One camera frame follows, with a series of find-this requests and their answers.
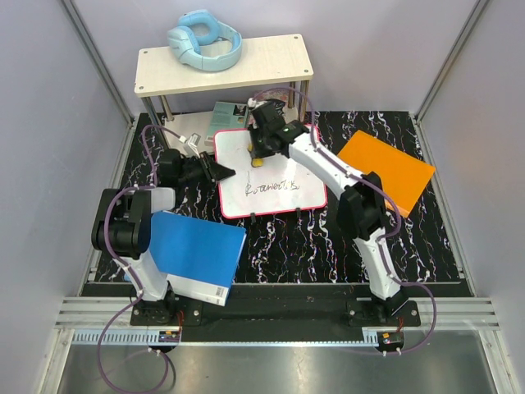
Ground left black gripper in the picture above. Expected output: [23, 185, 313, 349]
[179, 152, 235, 188]

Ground yellow whiteboard eraser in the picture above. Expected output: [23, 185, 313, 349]
[251, 158, 264, 168]

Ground pink framed whiteboard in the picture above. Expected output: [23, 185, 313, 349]
[214, 129, 327, 219]

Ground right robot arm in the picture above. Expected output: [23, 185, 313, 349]
[248, 98, 408, 326]

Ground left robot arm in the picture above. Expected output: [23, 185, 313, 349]
[91, 149, 245, 326]

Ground teal book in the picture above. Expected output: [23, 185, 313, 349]
[206, 101, 248, 141]

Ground Little Women book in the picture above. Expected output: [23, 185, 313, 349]
[260, 89, 289, 109]

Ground blue binder folder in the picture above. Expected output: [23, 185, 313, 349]
[149, 211, 246, 307]

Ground white two-tier shelf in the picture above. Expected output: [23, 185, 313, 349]
[135, 29, 313, 153]

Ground light blue headphones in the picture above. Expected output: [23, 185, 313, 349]
[167, 9, 243, 72]

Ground orange folder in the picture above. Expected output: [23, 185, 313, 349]
[337, 131, 436, 218]

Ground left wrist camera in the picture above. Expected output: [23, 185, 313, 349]
[185, 133, 201, 155]

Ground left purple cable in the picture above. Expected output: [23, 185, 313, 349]
[96, 124, 194, 393]

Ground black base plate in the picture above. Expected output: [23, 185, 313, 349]
[130, 284, 421, 328]

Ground aluminium front rail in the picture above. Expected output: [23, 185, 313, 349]
[55, 296, 500, 347]

